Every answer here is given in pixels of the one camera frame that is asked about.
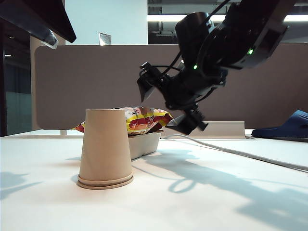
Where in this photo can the shiny metal wall plate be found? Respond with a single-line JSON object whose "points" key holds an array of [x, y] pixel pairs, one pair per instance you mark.
{"points": [[104, 39]]}

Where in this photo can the long ceiling light strip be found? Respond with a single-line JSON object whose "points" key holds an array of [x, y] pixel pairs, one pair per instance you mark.
{"points": [[163, 18]]}

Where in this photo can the beige paper pulp box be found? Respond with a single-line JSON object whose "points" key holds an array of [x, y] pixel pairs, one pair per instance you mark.
{"points": [[144, 144]]}

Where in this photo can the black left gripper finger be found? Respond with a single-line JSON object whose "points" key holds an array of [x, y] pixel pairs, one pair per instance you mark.
{"points": [[48, 14], [19, 18]]}

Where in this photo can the striped chips bag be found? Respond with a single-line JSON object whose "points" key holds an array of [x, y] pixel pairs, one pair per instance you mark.
{"points": [[144, 119]]}

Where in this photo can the navy blue slipper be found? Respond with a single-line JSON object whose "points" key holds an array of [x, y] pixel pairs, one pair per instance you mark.
{"points": [[291, 127]]}

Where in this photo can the white divider support foot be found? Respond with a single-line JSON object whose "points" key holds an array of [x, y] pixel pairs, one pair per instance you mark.
{"points": [[63, 132]]}

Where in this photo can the brown desk divider panel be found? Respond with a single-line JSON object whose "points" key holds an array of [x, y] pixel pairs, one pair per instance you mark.
{"points": [[96, 84]]}

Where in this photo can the upturned brown paper cup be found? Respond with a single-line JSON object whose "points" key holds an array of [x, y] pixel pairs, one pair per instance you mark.
{"points": [[104, 144]]}

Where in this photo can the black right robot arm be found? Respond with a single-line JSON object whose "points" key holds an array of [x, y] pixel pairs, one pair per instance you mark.
{"points": [[240, 36]]}

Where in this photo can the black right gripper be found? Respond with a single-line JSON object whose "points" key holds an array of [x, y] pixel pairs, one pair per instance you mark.
{"points": [[185, 89]]}

